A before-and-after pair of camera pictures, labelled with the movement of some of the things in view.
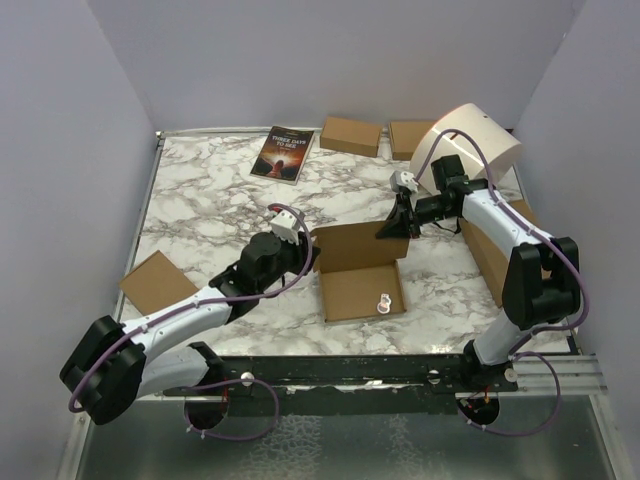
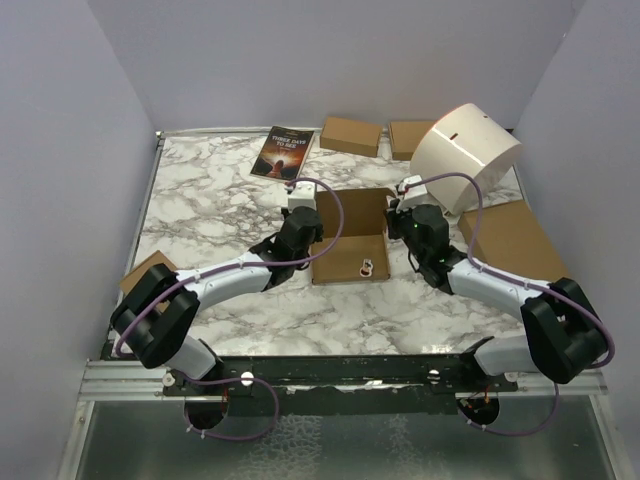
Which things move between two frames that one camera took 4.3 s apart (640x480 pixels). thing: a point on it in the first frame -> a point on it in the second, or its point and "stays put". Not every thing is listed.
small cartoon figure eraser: x=384 y=306 -> x=366 y=270
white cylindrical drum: x=498 y=147 stays put
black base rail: x=341 y=385 stays put
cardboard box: x=360 y=272 -> x=361 y=253
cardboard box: x=350 y=135 stays put
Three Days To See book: x=283 y=154 stays put
